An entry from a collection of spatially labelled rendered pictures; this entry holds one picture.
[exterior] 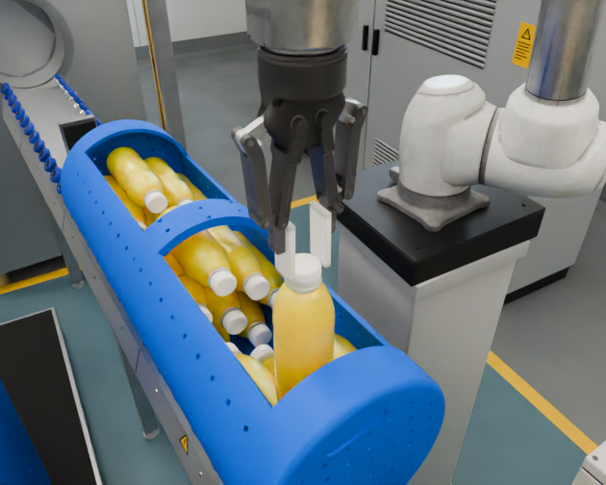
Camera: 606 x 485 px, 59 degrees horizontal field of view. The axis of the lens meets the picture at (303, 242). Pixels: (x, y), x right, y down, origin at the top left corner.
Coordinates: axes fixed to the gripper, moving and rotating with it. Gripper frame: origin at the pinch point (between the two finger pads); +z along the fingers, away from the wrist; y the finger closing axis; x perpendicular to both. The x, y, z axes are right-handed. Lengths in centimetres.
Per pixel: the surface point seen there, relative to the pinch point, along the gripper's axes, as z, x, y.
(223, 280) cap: 20.0, -21.4, 0.4
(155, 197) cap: 20, -50, 0
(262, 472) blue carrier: 20.2, 8.9, 11.1
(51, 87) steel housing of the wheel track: 45, -198, -8
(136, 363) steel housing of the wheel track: 51, -43, 13
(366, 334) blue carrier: 25.1, -4.4, -14.0
